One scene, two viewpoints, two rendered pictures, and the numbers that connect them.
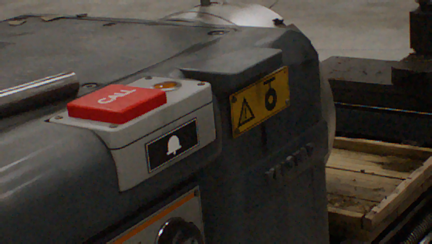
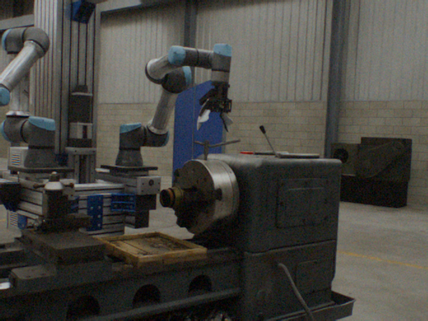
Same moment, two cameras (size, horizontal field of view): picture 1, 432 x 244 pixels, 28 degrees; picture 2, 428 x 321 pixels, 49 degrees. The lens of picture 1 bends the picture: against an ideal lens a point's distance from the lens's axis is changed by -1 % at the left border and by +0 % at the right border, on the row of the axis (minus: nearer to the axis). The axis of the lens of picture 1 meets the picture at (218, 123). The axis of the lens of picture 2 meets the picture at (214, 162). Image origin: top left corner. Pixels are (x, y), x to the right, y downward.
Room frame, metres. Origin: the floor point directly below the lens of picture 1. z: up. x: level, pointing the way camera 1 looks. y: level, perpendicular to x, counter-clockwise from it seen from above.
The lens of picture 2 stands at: (3.09, 0.58, 1.33)
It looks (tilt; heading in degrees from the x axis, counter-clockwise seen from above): 3 degrees down; 196
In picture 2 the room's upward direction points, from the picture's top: 2 degrees clockwise
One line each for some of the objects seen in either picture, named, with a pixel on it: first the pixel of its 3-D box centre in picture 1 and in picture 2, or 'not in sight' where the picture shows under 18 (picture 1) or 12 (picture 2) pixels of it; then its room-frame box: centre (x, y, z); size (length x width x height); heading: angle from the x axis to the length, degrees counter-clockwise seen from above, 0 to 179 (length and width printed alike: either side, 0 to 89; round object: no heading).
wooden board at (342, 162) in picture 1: (314, 176); (149, 247); (1.38, -0.15, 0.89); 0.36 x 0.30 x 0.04; 53
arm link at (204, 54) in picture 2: not in sight; (207, 59); (1.19, -0.01, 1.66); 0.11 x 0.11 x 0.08; 43
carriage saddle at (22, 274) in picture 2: (410, 100); (45, 257); (1.71, -0.40, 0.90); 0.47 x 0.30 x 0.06; 53
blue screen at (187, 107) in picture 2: not in sight; (193, 144); (-5.40, -2.23, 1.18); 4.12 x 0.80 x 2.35; 31
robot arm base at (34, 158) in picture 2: not in sight; (41, 156); (1.21, -0.79, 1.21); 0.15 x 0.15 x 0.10
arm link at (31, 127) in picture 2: not in sight; (41, 130); (1.21, -0.80, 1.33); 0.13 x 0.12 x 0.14; 83
